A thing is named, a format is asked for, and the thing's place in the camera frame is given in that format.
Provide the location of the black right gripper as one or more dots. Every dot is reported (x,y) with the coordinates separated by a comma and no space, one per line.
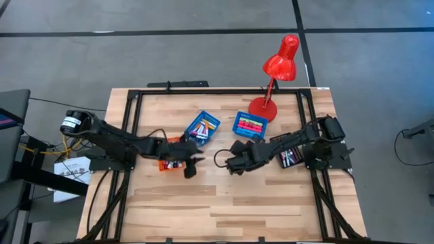
(247,156)

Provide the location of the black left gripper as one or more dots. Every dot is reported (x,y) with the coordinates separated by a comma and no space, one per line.
(178,150)

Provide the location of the thin pink marker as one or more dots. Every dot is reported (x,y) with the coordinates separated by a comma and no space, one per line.
(200,135)

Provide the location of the thin yellow-orange marker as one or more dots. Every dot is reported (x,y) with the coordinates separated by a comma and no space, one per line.
(205,127)

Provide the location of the light blue highlighter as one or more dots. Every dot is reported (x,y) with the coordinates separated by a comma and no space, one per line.
(247,133)

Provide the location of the pink Expo marker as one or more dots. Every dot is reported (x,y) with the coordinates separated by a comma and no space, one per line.
(167,165)

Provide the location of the pink highlighter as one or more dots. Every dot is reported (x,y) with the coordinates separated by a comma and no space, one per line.
(250,125)
(249,129)

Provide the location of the orange plastic basket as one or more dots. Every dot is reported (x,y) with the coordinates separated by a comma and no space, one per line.
(162,168)

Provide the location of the light green highlighter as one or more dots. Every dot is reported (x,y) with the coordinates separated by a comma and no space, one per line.
(251,121)

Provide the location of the white marker green cap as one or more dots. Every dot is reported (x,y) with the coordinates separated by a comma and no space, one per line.
(283,160)

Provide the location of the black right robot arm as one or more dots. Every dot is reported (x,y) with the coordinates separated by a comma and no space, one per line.
(295,137)

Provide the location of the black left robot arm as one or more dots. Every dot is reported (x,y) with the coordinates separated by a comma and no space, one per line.
(112,139)

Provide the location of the blue plastic basket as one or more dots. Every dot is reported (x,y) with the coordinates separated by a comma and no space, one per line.
(235,126)
(209,114)

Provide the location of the black plastic basket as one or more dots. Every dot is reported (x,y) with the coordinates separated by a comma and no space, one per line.
(298,154)

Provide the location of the black power strip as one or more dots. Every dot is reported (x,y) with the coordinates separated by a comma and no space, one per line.
(183,84)

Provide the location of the black table clamp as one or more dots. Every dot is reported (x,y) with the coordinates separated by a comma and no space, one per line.
(169,241)
(275,87)
(261,240)
(167,86)

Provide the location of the red desk lamp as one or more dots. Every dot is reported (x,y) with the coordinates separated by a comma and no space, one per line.
(281,64)

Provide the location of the white paper sheet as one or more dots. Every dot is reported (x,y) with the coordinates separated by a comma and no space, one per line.
(71,167)

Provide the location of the gray metal stand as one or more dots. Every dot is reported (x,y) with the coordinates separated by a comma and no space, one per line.
(420,130)

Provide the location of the black aluminium table frame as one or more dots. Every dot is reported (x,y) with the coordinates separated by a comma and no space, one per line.
(220,91)

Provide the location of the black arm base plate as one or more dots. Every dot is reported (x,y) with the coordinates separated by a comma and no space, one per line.
(339,156)
(101,164)

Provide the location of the black side table frame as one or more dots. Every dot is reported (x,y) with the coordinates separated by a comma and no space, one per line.
(51,181)

